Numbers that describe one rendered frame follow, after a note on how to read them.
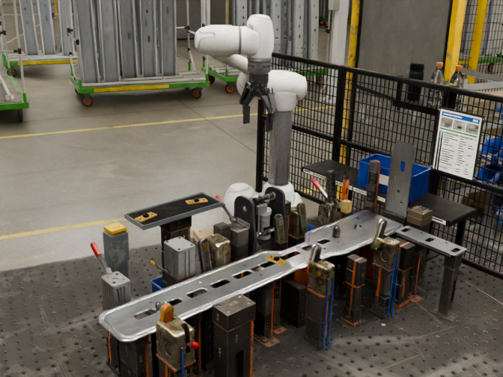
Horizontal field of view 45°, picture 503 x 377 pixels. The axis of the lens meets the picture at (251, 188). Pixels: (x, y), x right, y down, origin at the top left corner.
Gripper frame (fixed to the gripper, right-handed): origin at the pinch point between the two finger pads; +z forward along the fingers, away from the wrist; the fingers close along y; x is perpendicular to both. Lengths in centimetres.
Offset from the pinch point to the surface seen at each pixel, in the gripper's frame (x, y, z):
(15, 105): 114, -574, 121
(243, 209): -10.0, 4.2, 32.5
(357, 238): 28, 32, 46
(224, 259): -27, 14, 45
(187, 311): -58, 33, 46
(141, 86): 296, -578, 120
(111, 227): -61, -8, 30
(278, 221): 2.0, 12.2, 37.8
